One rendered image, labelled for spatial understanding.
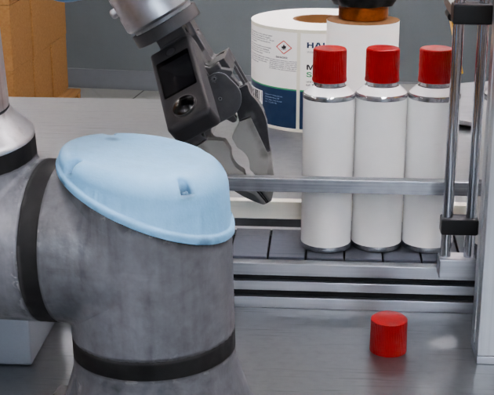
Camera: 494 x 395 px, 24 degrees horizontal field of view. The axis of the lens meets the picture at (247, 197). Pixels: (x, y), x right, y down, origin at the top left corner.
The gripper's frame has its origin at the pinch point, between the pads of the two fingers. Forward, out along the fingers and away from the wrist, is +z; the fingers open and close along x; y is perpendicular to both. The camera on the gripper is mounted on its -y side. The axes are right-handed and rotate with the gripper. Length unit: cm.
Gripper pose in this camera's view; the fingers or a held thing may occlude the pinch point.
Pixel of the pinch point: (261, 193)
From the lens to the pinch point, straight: 116.2
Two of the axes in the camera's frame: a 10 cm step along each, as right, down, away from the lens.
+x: -8.6, 4.6, 2.1
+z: 5.0, 8.3, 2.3
